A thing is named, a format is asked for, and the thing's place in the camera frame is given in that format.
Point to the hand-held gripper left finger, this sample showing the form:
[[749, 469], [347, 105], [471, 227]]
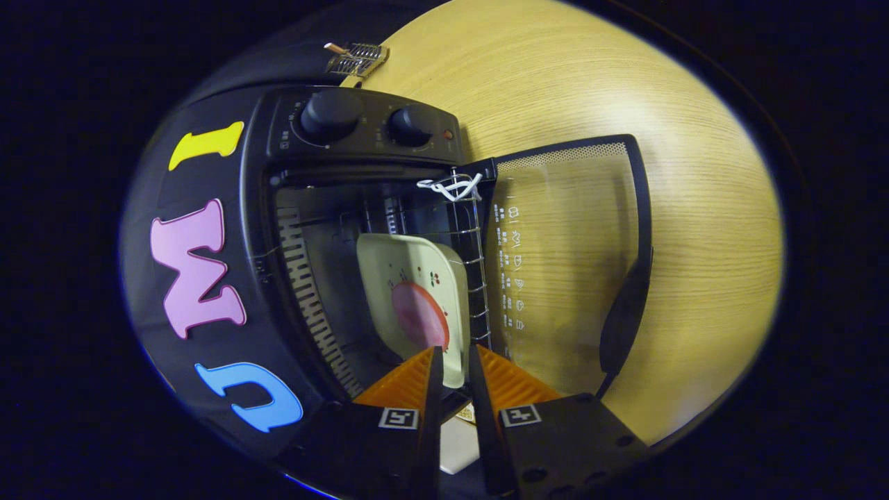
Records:
[[430, 417]]

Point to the wooden stick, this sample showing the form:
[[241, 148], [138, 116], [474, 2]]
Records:
[[335, 48]]

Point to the glass toaster oven door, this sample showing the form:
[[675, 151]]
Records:
[[625, 312]]

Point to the black oven knob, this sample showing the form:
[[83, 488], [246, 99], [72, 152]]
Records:
[[331, 114], [410, 125]]

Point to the black toaster oven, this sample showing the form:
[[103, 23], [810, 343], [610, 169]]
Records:
[[257, 208]]

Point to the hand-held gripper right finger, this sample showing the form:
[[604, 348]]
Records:
[[484, 423]]

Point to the cream square plate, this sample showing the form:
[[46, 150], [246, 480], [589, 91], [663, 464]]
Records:
[[417, 260]]

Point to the pink ham slice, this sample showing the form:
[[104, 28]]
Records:
[[420, 316]]

